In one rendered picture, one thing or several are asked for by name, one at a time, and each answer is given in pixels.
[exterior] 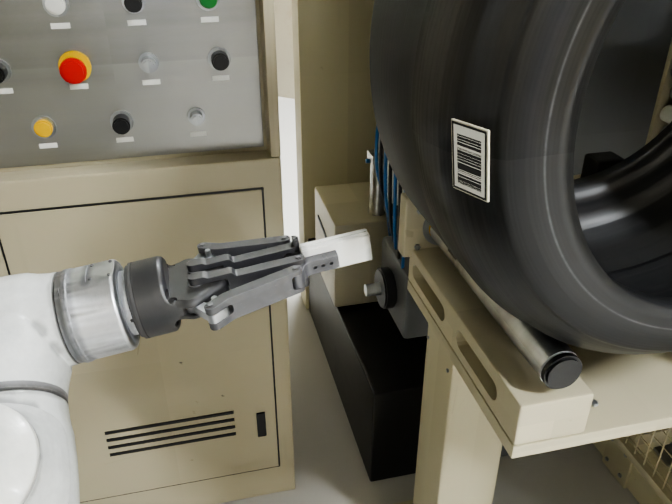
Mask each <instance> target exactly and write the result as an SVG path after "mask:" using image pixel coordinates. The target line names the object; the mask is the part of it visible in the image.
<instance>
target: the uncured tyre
mask: <svg viewBox="0 0 672 504"><path fill-rule="evenodd" d="M624 2H625V0H374V6H373V13H372V21H371V31H370V52H369V56H370V83H371V94H372V102H373V109H374V114H375V119H376V124H377V128H378V132H379V136H380V139H381V142H382V145H383V148H384V151H385V154H386V156H387V159H388V161H389V164H390V166H391V168H392V170H393V172H394V174H395V176H396V178H397V180H398V182H399V183H400V185H401V187H402V189H403V190H404V192H405V193H406V195H407V196H408V198H409V199H410V200H411V202H412V203H413V204H414V206H415V207H416V208H417V209H418V211H419V212H420V213H421V215H422V216H423V217H424V218H425V220H426V221H427V222H428V223H429V225H430V226H431V227H432V228H433V230H434V231H435V232H436V234H437V235H438V236H439V237H440V239H441V240H442V241H443V242H444V244H445V245H446V246H447V247H448V249H449V250H450V251H451V252H452V254H453V255H454V256H455V258H456V259H457V260H458V261H459V263H460V264H461V265H462V266H463V268H464V269H465V270H466V271H467V273H468V274H469V275H470V277H471V278H472V279H473V280H474V281H475V283H476V284H477V285H478V286H479V287H480V288H481V289H482V290H483V291H484V292H485V293H486V294H487V295H488V296H489V297H490V298H491V299H492V300H493V301H494V302H495V303H497V304H498V305H499V306H500V307H502V308H503V309H504V310H506V311H507V312H508V313H510V314H511V315H513V316H514V317H516V318H518V319H519V320H521V321H523V322H525V323H526V324H528V325H530V326H532V327H534V328H535V329H537V330H539V331H541V332H543V333H544V334H546V335H548V336H550V337H552V338H555V339H557V340H559V341H562V342H564V343H567V344H570V345H573V346H576V347H579V348H583V349H587V350H592V351H597V352H604V353H612V354H630V355H637V354H655V353H665V352H672V122H671V123H670V124H669V125H668V126H667V127H666V128H665V129H664V130H663V131H661V132H660V133H659V134H658V135H657V136H656V137H655V138H654V139H652V140H651V141H650V142H649V143H647V144H646V145H645V146H644V147H642V148H641V149H640V150H638V151H637V152H635V153H634V154H632V155H631V156H629V157H627V158H626V159H624V160H622V161H621V162H619V163H617V164H615V165H613V166H611V167H609V168H607V169H605V170H602V171H600V172H597V173H595V174H592V175H589V176H585V177H582V178H578V179H574V151H575V142H576V134H577V128H578V123H579V117H580V113H581V108H582V104H583V100H584V97H585V93H586V90H587V86H588V83H589V80H590V77H591V74H592V71H593V69H594V66H595V63H596V61H597V58H598V56H599V53H600V51H601V48H602V46H603V44H604V41H605V39H606V37H607V35H608V33H609V31H610V29H611V27H612V25H613V23H614V21H615V19H616V17H617V15H618V13H619V11H620V9H621V8H622V6H623V4H624ZM452 118H455V119H458V120H461V121H464V122H467V123H470V124H473V125H476V126H479V127H482V128H485V129H488V130H490V201H489V202H485V201H483V200H481V199H478V198H476V197H474V196H472V195H469V194H467V193H465V192H462V191H460V190H458V189H456V188H453V177H452V135H451V119H452Z"/></svg>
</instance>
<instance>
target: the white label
mask: <svg viewBox="0 0 672 504"><path fill-rule="evenodd" d="M451 135H452V177H453V188H456V189H458V190H460V191H462V192H465V193H467V194H469V195H472V196H474V197H476V198H478V199H481V200H483V201H485V202H489V201H490V130H488V129H485V128H482V127H479V126H476V125H473V124H470V123H467V122H464V121H461V120H458V119H455V118H452V119H451Z"/></svg>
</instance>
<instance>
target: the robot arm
mask: <svg viewBox="0 0 672 504"><path fill-rule="evenodd" d="M291 237H292V241H291V240H290V236H288V235H283V236H274V237H266V238H258V239H249V240H241V241H233V242H225V243H211V242H202V243H199V244H198V245H197V248H198V252H199V253H198V254H197V255H196V257H195V258H194V259H193V258H189V259H185V260H183V261H181V262H179V263H176V264H174V265H168V264H167V263H166V261H165V259H164V258H163V257H161V256H155V257H151V258H146V259H142V260H138V261H134V262H129V263H127V265H126V266H125V267H124V269H123V267H122V265H121V264H120V263H119V262H118V261H117V260H114V259H110V260H106V261H102V262H98V263H93V264H89V265H85V266H81V267H76V268H68V269H64V270H62V271H60V272H53V273H43V274H35V273H22V274H14V275H8V276H3V277H0V504H80V492H79V472H78V460H77V451H76V443H75V435H74V431H73V428H72V425H71V420H70V413H69V406H68V393H69V384H70V379H71V374H72V366H74V365H77V364H81V363H84V362H85V363H88V362H92V361H94V360H95V359H99V358H103V357H107V356H111V355H115V354H119V353H123V352H127V351H131V350H134V349H136V348H137V347H138V345H139V342H140V336H141V337H144V338H146V339H148V338H152V337H156V336H160V335H164V334H168V333H172V332H175V331H177V330H178V329H179V328H180V326H181V320H182V319H197V318H200V317H202V318H203V319H205V320H207V321H208V322H209V326H210V329H211V330H213V331H217V330H220V329H221V328H223V327H224V326H226V325H227V324H229V323H230V322H232V321H233V320H235V319H237V318H239V317H242V316H244V315H247V314H249V313H252V312H254V311H257V310H259V309H261V308H264V307H266V306H269V305H271V304H274V303H276V302H279V301H281V300H284V299H286V298H289V297H291V296H294V295H296V294H299V293H301V292H303V291H304V290H305V287H307V286H309V284H310V283H309V278H308V276H310V275H312V274H316V273H320V272H324V271H328V270H332V269H336V268H340V267H344V266H348V265H352V264H356V263H360V262H364V261H368V260H372V258H373V257H372V249H371V241H370V235H369V233H368V231H367V230H366V229H365V228H364V229H360V230H356V231H352V232H348V233H344V234H340V235H335V236H331V237H327V238H323V239H319V240H315V241H311V242H307V243H302V244H299V239H298V236H295V235H293V236H291ZM230 289H231V290H230Z"/></svg>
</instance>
